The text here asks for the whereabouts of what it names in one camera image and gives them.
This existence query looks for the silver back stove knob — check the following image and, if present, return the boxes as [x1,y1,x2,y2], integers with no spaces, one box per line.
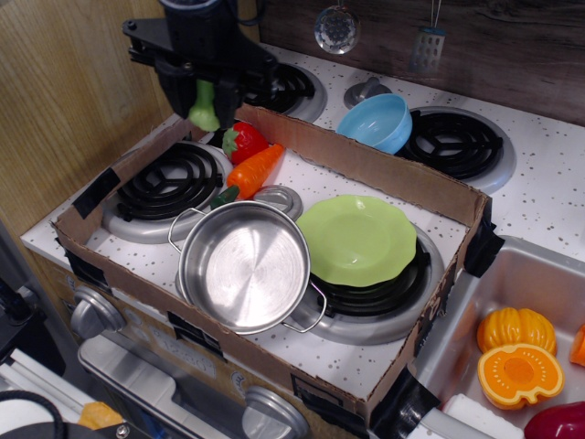
[344,77,391,109]

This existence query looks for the light blue plastic bowl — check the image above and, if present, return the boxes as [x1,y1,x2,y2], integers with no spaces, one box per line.
[335,93,413,155]

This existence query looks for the hanging metal grater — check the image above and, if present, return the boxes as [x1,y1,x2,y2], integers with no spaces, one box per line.
[409,0,446,77]

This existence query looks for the back left black burner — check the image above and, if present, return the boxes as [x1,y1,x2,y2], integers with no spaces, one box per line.
[244,63,327,123]

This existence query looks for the silver sink basin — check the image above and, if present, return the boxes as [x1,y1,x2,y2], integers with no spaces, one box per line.
[413,238,584,438]

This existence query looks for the orange toy piece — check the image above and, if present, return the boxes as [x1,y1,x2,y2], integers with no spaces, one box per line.
[569,325,585,367]

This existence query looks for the orange sponge piece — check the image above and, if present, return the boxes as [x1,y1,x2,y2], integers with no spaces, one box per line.
[78,402,124,430]

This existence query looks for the front right black burner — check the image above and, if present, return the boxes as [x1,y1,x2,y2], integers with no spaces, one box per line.
[292,229,444,346]

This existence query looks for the orange toy carrot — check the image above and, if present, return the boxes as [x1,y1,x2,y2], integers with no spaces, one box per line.
[210,144,285,209]

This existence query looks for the hanging silver strainer ladle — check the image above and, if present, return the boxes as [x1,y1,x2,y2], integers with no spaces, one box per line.
[314,1,361,55]

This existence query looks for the silver round centre knob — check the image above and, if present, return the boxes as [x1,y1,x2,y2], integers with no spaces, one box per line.
[252,185,303,220]

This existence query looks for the black cable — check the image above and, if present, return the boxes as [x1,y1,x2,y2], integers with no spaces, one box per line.
[0,390,68,439]

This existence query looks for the stainless steel pot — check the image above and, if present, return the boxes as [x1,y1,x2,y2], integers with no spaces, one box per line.
[174,201,312,336]

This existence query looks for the front left black burner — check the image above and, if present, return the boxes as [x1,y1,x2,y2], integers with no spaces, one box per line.
[102,141,233,244]

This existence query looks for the black burner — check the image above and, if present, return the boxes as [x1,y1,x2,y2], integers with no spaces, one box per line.
[244,63,327,123]
[102,141,233,244]
[292,229,444,346]
[397,106,516,194]

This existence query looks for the left silver stove knob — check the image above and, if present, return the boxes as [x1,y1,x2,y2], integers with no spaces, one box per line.
[70,286,126,339]

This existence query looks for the orange pumpkin half slice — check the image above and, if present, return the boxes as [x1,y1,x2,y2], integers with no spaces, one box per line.
[477,343,565,410]

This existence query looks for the light green plastic plate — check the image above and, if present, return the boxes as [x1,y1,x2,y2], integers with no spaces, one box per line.
[297,195,417,288]

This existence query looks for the brown cardboard fence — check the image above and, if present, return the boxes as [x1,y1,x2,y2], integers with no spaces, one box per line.
[54,106,492,438]

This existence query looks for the silver oven door handle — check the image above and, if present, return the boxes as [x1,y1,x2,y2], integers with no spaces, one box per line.
[79,336,245,438]

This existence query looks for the dark red toy vegetable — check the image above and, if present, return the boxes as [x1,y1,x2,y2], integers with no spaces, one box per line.
[524,402,584,439]

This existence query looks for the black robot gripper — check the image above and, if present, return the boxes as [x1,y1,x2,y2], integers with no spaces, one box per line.
[122,1,278,129]

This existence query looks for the red toy strawberry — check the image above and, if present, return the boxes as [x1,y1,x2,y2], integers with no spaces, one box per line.
[222,122,269,165]

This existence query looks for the orange toy pumpkin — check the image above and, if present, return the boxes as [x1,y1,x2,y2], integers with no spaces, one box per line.
[476,307,558,356]

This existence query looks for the silver stove knob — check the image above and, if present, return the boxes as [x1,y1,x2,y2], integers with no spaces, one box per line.
[344,77,391,109]
[241,386,310,439]
[70,286,126,339]

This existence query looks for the right silver stove knob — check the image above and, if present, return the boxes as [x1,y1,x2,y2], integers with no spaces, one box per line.
[241,386,310,439]

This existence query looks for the light green toy broccoli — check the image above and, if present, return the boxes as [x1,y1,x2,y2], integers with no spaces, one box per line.
[188,80,220,132]

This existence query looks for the back right black burner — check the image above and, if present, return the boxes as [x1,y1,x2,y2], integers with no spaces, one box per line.
[397,106,516,194]

